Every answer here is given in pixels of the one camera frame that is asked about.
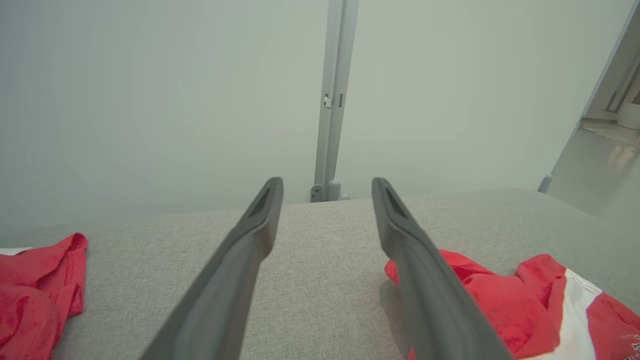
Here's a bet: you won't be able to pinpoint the grey rounded post foot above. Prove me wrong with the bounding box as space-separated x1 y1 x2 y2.
327 179 351 202

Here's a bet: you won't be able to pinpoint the red basketball jersey number 23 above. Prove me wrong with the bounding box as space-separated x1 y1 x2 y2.
0 232 89 360

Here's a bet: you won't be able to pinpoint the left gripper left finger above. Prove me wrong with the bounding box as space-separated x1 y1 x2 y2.
140 176 285 360

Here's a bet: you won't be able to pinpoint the red shorts with white stripes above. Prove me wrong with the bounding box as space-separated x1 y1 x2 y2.
384 249 640 360

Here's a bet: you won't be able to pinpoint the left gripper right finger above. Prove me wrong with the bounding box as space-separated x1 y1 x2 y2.
371 177 513 360

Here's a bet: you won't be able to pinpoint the grey metal partition post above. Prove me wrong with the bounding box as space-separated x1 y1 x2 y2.
314 0 360 202

